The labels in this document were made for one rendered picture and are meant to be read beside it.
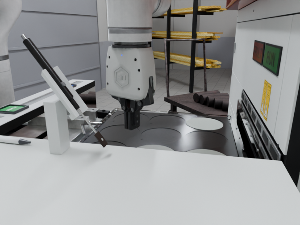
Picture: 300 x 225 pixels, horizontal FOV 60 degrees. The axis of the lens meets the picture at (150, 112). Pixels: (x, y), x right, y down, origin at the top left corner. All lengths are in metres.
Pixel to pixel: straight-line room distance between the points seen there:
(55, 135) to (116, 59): 0.19
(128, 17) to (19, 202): 0.33
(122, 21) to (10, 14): 0.52
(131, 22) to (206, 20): 7.65
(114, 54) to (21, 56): 3.13
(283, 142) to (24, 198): 0.36
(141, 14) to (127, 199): 0.31
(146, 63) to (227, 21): 7.58
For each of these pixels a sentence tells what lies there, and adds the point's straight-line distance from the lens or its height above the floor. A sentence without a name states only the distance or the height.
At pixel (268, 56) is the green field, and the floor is 1.10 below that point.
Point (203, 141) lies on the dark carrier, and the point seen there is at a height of 0.90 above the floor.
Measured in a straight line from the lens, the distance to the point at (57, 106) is 0.41.
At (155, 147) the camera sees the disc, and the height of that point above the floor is 0.90.
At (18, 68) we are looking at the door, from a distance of 3.59.
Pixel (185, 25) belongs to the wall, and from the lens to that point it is 7.58.
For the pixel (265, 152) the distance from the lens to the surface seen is 0.51.
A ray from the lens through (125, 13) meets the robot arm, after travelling 0.48.
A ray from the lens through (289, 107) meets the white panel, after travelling 0.42.
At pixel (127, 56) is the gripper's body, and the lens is 0.50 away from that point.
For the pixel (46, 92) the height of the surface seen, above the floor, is 0.96.
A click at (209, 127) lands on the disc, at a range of 0.71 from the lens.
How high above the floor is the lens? 1.15
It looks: 18 degrees down
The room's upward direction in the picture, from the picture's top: straight up
